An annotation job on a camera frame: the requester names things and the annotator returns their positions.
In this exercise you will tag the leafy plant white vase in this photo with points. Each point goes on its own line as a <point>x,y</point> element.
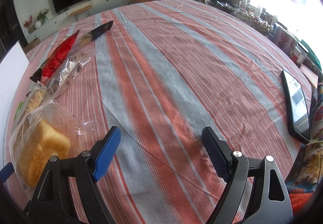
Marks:
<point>41,18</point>

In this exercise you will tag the cardboard box on floor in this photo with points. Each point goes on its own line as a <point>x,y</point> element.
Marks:
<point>31,45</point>

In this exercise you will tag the white TV cabinet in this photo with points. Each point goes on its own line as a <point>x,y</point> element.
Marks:
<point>60,21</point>

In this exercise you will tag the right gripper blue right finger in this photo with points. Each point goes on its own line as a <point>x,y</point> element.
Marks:
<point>218,152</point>

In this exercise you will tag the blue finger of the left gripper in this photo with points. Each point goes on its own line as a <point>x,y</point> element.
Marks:
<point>6,172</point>

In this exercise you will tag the cluttered side table items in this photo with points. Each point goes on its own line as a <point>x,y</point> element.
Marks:
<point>268,26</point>

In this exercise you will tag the red snack packet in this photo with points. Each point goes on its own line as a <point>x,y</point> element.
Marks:
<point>54,61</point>

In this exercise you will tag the long black noodle snack packet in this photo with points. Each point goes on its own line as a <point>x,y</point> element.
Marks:
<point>91,36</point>

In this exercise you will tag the green cracker packet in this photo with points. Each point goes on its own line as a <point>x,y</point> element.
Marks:
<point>20,110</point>

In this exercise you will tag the red flower vase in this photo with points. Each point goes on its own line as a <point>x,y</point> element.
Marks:
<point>28,24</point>

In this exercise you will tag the striped red grey tablecloth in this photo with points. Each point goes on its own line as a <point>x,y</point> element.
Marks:
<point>165,71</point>

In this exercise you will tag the beige wafer biscuit pack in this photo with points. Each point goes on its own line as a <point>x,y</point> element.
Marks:
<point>33,101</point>

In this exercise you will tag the packaged bread loaf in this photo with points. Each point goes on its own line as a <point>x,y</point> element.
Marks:
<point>46,131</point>

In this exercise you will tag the small wooden bench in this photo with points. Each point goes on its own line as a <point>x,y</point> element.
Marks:
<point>81,11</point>

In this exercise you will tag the clear bag brown biscuits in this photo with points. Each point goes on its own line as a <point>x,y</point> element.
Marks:
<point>66,74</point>

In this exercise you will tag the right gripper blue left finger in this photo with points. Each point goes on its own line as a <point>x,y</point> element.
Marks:
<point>103,152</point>

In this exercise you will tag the black smartphone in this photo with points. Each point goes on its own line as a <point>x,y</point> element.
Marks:
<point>298,122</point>

